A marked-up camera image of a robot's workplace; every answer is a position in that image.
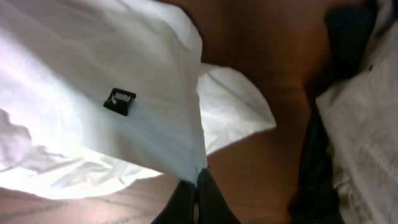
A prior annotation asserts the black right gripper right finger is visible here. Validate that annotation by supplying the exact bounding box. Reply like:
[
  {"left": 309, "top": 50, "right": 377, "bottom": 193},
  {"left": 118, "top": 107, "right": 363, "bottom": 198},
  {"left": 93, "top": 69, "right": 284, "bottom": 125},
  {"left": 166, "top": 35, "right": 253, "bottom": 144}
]
[{"left": 197, "top": 169, "right": 241, "bottom": 224}]

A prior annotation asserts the white t-shirt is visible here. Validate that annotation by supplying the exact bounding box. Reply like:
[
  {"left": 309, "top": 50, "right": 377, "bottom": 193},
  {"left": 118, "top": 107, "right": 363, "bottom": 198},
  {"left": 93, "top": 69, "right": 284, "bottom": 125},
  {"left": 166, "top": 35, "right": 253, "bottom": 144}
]
[{"left": 1, "top": 0, "right": 276, "bottom": 199}]

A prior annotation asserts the black garment with logo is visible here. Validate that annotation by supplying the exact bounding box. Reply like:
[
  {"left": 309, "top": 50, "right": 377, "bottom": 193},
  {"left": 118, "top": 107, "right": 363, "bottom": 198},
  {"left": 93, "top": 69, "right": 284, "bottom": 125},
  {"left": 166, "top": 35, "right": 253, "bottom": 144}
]
[{"left": 288, "top": 1, "right": 377, "bottom": 223}]

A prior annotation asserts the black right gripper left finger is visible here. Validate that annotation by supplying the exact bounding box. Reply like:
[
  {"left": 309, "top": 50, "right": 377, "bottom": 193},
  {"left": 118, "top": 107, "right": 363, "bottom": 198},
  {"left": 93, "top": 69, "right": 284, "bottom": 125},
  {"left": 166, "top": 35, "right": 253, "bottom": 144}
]
[{"left": 151, "top": 181, "right": 196, "bottom": 224}]

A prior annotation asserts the grey khaki garment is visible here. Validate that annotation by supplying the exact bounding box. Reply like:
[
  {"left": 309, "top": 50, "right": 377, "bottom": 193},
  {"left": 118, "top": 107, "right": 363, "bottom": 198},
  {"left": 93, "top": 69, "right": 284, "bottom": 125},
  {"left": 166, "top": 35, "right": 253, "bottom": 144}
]
[{"left": 316, "top": 0, "right": 397, "bottom": 224}]

